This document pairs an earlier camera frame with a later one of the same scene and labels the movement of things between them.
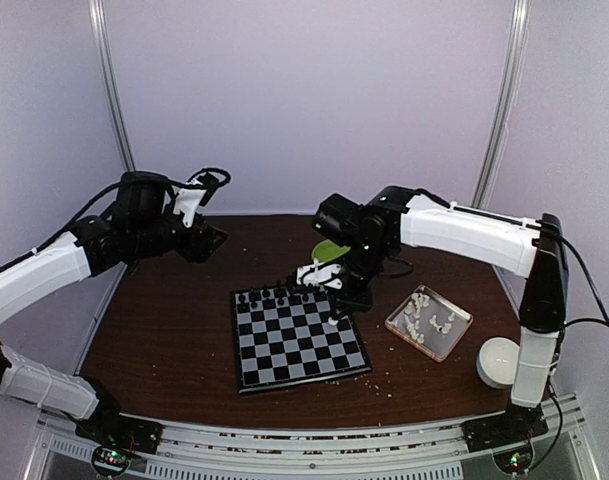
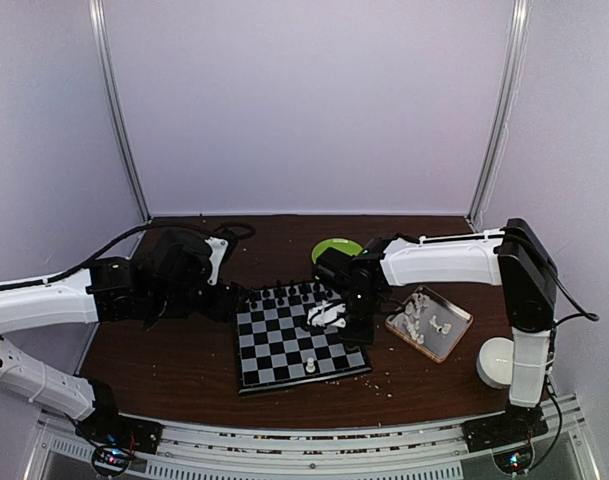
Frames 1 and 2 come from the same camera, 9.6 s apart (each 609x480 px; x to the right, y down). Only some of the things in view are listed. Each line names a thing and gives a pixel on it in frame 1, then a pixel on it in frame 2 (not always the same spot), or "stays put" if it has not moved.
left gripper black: [200, 247] → [225, 306]
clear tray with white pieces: [429, 323] stays put
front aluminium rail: [409, 450] stays put
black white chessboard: [283, 338] stays put
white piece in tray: [439, 328] stays put
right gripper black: [349, 303] → [365, 336]
